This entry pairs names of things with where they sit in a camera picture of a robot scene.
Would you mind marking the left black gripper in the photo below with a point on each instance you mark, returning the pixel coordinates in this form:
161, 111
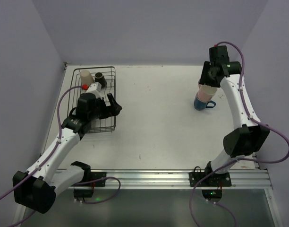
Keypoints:
106, 108

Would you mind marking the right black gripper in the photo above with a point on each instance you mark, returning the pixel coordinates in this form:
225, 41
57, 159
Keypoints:
206, 77

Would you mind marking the pink mug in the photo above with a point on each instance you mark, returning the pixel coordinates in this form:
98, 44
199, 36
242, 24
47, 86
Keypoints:
205, 92

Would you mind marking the dark blue mug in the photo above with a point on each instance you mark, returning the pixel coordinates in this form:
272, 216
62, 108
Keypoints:
202, 102

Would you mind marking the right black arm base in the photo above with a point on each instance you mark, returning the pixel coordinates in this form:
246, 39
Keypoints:
198, 178

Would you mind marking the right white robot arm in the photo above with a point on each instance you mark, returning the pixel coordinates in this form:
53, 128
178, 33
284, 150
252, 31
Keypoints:
247, 136

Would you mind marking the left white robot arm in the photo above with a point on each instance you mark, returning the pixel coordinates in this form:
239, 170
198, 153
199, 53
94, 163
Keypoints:
38, 187

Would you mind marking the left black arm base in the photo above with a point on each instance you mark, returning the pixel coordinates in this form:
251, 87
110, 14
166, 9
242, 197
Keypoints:
85, 188

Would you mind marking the black cup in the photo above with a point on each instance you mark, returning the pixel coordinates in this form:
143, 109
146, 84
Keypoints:
99, 77

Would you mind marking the beige cup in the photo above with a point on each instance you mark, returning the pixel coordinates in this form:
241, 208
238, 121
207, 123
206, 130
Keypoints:
86, 78

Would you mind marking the aluminium mounting rail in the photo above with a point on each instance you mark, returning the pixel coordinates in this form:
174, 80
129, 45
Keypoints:
179, 179

